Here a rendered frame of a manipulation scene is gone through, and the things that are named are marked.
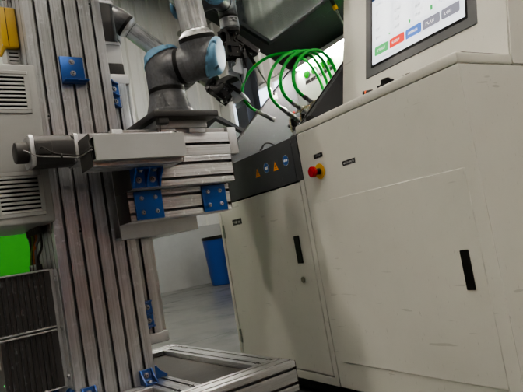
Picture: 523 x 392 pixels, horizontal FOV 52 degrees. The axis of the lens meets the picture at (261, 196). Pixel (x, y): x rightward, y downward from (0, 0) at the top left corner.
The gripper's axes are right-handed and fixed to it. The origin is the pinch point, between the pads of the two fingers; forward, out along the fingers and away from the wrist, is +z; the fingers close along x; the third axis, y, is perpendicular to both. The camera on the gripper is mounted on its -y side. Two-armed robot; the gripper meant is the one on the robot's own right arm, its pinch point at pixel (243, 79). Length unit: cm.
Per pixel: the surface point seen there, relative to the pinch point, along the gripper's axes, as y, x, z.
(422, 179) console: -3, 76, 54
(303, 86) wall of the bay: -57, -36, -9
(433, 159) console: -3, 80, 49
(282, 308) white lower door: -3, -5, 90
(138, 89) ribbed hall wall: -208, -678, -221
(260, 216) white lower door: -3, -10, 53
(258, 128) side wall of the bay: -30, -43, 9
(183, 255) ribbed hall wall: -241, -679, 70
